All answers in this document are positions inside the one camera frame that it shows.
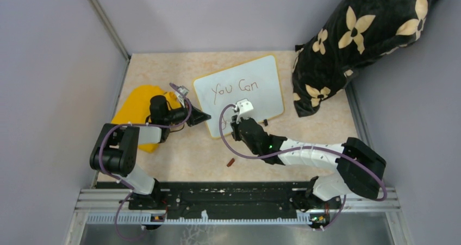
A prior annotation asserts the brown marker cap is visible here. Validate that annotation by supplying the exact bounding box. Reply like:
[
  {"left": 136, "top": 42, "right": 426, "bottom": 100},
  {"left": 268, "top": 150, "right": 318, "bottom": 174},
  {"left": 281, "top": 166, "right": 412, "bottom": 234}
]
[{"left": 226, "top": 158, "right": 235, "bottom": 167}]

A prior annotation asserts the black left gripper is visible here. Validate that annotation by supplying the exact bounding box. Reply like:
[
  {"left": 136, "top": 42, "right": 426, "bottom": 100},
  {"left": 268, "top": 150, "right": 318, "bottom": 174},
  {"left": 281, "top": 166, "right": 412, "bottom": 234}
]
[{"left": 164, "top": 98, "right": 211, "bottom": 127}]

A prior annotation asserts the black floral pillow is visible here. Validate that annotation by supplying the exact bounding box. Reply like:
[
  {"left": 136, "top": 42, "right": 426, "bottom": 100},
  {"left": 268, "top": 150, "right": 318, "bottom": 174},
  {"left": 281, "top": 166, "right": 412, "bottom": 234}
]
[{"left": 291, "top": 0, "right": 439, "bottom": 117}]

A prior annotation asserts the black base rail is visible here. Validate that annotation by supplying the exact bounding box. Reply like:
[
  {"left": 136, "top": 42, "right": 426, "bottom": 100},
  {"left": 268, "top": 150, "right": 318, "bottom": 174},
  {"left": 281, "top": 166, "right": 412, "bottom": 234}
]
[{"left": 77, "top": 180, "right": 401, "bottom": 230}]

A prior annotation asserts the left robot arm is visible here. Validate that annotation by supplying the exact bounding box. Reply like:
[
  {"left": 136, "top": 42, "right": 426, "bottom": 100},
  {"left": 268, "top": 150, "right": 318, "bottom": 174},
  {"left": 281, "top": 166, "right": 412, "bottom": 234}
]
[{"left": 89, "top": 95, "right": 211, "bottom": 209}]

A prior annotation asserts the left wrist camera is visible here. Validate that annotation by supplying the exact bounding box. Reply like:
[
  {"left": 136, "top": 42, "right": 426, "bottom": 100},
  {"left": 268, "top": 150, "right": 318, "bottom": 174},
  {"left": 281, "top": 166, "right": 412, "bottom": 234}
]
[{"left": 177, "top": 86, "right": 189, "bottom": 98}]

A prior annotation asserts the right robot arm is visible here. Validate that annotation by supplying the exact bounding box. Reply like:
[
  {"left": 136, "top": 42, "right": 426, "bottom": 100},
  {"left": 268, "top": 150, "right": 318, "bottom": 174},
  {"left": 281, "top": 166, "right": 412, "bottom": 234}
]
[{"left": 231, "top": 116, "right": 387, "bottom": 211}]

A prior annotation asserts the yellow framed whiteboard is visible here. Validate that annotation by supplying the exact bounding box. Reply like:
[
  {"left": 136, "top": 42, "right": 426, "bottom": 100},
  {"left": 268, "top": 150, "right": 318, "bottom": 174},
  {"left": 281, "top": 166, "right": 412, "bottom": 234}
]
[{"left": 193, "top": 55, "right": 284, "bottom": 139}]

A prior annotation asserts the yellow cloth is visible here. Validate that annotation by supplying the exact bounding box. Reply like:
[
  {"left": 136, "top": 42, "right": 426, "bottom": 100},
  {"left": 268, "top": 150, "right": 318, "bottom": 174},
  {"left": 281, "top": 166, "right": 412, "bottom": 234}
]
[{"left": 111, "top": 85, "right": 181, "bottom": 153}]

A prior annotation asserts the aluminium corner post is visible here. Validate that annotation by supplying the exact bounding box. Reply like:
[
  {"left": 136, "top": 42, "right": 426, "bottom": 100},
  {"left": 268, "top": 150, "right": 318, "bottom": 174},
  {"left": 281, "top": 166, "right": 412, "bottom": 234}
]
[{"left": 88, "top": 0, "right": 131, "bottom": 61}]

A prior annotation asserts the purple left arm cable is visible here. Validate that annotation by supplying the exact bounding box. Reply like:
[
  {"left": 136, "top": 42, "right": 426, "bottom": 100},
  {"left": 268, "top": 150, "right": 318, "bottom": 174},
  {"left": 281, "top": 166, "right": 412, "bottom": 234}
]
[{"left": 98, "top": 83, "right": 192, "bottom": 241}]

